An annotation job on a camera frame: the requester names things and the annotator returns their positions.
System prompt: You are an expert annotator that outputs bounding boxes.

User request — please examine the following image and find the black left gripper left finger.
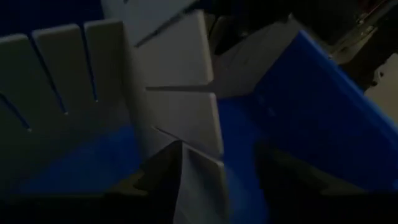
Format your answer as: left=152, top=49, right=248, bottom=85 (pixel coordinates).
left=133, top=140, right=184, bottom=194

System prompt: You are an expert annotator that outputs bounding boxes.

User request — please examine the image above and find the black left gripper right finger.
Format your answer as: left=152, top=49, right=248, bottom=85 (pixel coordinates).
left=254, top=142, right=327, bottom=195

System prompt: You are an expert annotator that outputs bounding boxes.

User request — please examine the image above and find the large blue plastic bin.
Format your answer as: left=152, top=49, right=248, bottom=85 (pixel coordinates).
left=0, top=0, right=398, bottom=200

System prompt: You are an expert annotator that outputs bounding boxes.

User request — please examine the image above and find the short grey slotted divider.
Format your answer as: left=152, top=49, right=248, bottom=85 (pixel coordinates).
left=101, top=0, right=231, bottom=224

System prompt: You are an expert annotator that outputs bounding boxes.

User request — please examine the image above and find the long grey slotted divider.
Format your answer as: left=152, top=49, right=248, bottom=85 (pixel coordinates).
left=0, top=15, right=299, bottom=187

